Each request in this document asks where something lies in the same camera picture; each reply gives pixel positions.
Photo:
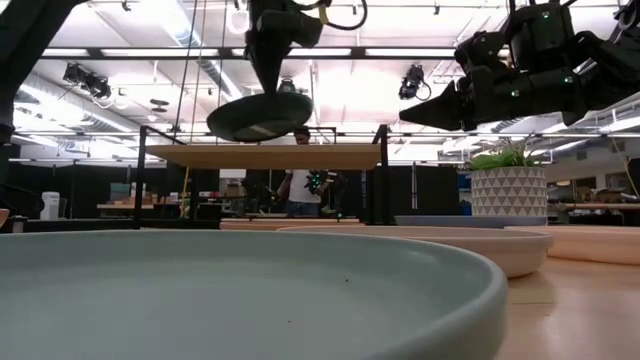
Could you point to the background black robot arm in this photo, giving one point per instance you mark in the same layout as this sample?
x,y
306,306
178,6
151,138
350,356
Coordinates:
x,y
320,182

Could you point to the blue-grey plate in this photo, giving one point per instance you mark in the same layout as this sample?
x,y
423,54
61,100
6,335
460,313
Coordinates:
x,y
430,221

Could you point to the large pale green plate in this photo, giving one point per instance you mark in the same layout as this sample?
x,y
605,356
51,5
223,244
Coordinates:
x,y
200,300

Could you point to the black ceiling truss beam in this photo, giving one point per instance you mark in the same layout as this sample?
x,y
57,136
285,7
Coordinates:
x,y
93,52

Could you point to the black table frame rail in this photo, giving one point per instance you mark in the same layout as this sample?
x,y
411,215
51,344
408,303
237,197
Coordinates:
x,y
75,225

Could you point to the background wooden table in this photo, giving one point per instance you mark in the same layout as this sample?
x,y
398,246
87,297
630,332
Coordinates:
x,y
125,206

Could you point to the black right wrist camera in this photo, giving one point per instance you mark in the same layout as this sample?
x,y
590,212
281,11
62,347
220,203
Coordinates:
x,y
542,35

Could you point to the white triangle-pattern planter pot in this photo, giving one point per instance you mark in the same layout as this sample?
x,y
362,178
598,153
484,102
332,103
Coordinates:
x,y
509,192

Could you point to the dark green plate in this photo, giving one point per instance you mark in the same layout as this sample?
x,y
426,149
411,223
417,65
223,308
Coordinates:
x,y
250,120

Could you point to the green plant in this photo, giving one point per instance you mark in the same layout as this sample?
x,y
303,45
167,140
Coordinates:
x,y
495,160

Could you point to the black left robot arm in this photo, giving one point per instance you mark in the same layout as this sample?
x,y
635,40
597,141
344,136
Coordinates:
x,y
25,40

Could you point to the black ceiling spotlight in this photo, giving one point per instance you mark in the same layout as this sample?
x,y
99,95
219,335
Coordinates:
x,y
412,82
97,87
74,73
288,86

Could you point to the yellow pole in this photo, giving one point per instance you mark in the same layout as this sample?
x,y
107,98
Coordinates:
x,y
185,195

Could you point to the cream plate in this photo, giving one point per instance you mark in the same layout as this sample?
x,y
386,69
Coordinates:
x,y
500,255

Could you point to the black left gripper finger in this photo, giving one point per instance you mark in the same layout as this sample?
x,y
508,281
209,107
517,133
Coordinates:
x,y
280,62
264,62

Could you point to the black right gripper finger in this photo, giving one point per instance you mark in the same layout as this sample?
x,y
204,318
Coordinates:
x,y
447,97
447,120

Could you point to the person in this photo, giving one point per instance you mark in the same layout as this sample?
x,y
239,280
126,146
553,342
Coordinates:
x,y
300,190

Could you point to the wooden shelf with black frame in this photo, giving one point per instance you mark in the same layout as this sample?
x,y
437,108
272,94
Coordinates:
x,y
270,156

